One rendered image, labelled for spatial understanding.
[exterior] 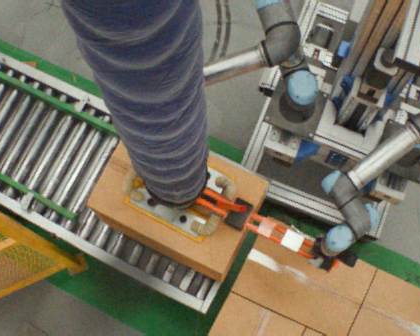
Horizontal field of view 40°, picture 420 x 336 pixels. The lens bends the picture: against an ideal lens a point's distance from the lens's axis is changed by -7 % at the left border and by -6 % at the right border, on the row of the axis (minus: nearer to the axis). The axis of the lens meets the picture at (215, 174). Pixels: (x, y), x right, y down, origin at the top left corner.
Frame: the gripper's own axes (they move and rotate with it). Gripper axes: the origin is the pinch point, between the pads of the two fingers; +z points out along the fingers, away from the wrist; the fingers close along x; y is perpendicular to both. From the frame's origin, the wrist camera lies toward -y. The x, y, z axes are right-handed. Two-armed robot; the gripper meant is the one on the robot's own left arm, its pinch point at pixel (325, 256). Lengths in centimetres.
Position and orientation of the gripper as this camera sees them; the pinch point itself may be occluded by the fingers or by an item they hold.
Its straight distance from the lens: 218.6
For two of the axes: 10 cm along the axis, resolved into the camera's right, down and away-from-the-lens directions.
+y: -8.9, -4.4, 1.2
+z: -0.1, 2.7, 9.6
